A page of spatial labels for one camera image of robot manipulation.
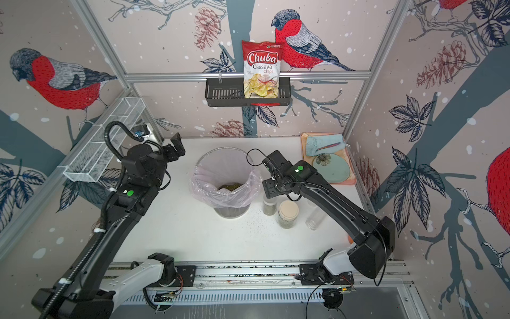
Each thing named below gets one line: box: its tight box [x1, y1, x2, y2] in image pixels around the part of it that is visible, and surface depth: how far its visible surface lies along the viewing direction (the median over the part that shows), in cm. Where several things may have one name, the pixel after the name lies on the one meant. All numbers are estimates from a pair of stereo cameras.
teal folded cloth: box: [305, 134, 346, 157], surface depth 119 cm
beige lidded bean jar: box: [277, 200, 299, 230], surface depth 78 cm
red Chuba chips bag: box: [241, 40, 284, 100], surface depth 87 cm
